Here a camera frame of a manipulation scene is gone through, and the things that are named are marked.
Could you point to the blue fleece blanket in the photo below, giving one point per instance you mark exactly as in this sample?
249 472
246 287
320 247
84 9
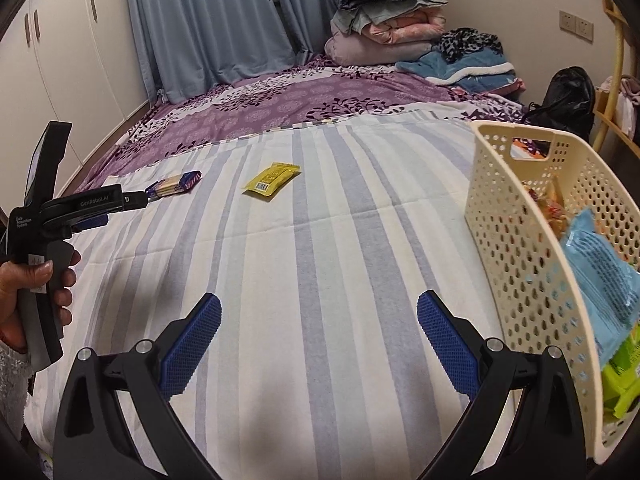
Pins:
460 72

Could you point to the wooden rack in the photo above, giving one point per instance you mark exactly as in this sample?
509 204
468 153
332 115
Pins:
620 50

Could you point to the light blue snack packet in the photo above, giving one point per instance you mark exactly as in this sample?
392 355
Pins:
600 280

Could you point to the purple floral bedsheet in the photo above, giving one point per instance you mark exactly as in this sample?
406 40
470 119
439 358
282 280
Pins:
260 100

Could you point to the yellow snack packet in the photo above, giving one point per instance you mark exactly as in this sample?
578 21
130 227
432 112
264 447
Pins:
272 177

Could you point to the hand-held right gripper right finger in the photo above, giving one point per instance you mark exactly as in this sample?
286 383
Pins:
447 345

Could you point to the blue white striped blanket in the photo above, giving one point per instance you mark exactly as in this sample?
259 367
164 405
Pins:
325 235

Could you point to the pale green folded blanket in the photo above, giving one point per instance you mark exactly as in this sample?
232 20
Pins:
350 20

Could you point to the pink floral quilt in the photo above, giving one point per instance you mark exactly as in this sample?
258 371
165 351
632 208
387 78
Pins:
405 30

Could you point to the person's left forearm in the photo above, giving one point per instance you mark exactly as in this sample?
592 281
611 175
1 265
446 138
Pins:
12 370

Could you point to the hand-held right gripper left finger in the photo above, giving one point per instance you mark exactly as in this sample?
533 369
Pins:
192 345

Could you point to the dark blue wafer packet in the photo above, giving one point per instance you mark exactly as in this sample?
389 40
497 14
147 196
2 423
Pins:
175 182

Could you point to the pink patterned cloth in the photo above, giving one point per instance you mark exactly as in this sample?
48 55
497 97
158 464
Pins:
505 88

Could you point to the black bag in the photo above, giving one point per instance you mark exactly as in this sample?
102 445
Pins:
567 100

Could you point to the bright green snack packet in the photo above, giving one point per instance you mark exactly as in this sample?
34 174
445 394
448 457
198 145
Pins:
622 390

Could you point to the person's left hand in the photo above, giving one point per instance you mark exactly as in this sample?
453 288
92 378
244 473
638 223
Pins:
15 300

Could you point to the cream perforated plastic basket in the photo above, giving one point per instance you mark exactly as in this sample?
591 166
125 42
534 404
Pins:
525 260

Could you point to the leopard print cloth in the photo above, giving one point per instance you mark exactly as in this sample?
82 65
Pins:
467 42

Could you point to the white plastic bag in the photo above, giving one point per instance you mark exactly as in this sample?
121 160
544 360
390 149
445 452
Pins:
627 107

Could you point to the white wardrobe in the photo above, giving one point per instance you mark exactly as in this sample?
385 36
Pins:
75 60

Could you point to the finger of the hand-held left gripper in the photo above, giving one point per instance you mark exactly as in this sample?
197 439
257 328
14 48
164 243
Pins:
135 200
92 222

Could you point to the wall socket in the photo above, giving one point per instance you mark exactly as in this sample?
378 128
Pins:
567 21
584 29

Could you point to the large tan egg roll packet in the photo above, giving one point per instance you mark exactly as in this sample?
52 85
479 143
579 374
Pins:
550 205

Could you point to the blue-grey curtain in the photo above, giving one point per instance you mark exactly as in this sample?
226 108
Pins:
210 20

